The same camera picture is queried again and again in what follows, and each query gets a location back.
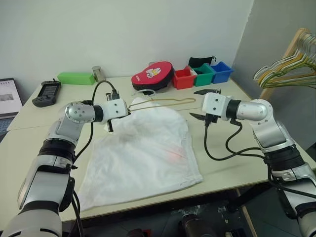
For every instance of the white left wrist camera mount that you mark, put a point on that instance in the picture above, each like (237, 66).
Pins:
(116, 108)

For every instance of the silver metal can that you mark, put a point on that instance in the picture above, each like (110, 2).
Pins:
(97, 73)

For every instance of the black handheld controller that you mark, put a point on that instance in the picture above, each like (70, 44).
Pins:
(47, 93)

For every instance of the green plastic bin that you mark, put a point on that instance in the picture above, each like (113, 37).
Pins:
(203, 76)

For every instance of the black metal table frame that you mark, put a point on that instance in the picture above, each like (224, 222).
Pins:
(243, 197)

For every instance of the white cloth garment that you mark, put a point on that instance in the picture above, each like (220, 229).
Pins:
(143, 153)

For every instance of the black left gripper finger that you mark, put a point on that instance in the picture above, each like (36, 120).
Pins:
(129, 113)
(128, 108)

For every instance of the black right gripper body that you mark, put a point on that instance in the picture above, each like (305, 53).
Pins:
(212, 119)

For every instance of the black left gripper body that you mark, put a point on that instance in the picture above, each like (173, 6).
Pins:
(110, 126)

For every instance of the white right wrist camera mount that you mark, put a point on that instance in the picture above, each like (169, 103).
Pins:
(216, 105)

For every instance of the open laptop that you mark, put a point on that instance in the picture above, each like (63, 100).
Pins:
(8, 103)

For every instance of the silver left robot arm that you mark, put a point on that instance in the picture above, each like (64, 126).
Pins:
(64, 138)

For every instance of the green rectangular box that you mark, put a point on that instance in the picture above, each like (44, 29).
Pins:
(75, 78)

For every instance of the wooden clothes hanger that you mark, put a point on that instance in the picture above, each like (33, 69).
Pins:
(170, 100)

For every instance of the blue plastic bin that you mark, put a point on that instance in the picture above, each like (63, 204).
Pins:
(222, 72)

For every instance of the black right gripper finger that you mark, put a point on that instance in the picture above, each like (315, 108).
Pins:
(198, 116)
(205, 92)

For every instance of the red plastic bin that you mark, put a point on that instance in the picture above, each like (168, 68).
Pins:
(182, 80)

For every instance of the dark grey rounded cylinder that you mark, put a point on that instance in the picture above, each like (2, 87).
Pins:
(196, 225)

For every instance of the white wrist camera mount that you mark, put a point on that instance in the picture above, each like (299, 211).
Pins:
(116, 108)
(216, 105)

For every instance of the red and black padded case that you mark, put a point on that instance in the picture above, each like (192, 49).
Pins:
(150, 75)

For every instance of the small white plastic piece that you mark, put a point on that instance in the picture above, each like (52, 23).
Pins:
(193, 71)

